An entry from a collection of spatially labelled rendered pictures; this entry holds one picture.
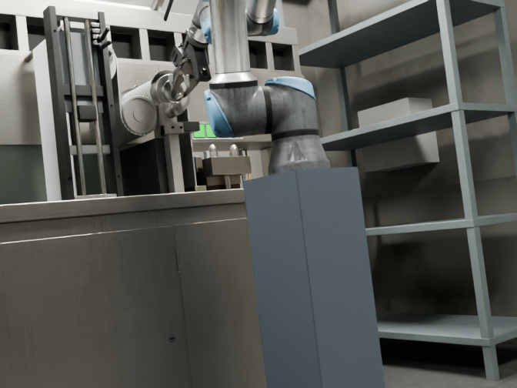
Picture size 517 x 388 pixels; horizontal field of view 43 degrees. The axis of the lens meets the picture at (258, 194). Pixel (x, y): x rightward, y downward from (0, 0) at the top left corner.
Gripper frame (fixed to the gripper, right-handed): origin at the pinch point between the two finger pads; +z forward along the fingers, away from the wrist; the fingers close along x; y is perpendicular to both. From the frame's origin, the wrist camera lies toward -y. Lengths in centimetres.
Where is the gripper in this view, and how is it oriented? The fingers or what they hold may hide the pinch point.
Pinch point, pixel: (180, 95)
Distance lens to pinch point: 211.1
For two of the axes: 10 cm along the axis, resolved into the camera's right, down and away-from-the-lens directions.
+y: -4.8, -6.9, 5.5
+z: -3.9, 7.2, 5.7
